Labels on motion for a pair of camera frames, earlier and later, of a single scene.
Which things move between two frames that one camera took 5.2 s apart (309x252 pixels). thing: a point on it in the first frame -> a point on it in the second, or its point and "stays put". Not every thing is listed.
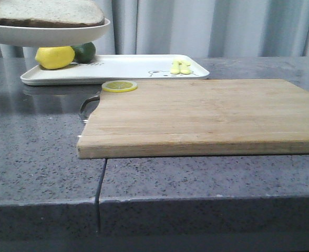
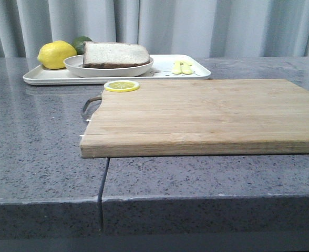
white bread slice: x=46 y=13 -> x=97 y=54
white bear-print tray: x=126 y=67 stays put
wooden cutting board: x=189 y=117 stays put
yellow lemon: x=54 y=57 stays put
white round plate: x=45 y=37 -> x=74 y=65
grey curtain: x=213 y=28 stays put
